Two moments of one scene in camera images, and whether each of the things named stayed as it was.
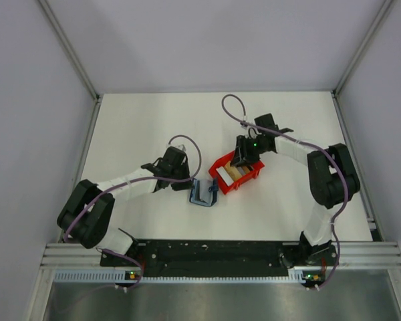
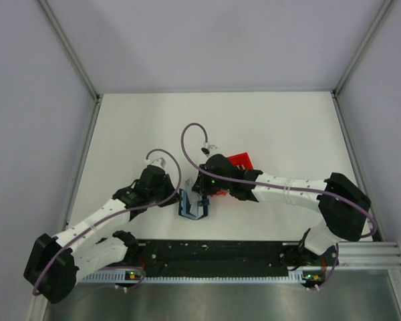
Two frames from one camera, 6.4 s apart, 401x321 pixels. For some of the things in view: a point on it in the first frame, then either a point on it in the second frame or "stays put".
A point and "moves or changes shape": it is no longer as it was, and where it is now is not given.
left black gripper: [184, 185] → [167, 182]
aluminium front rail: [359, 255] stays put
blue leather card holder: [204, 192] moves or changes shape
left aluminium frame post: [75, 59] stays put
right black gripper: [249, 157] → [200, 186]
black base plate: [220, 257] stays put
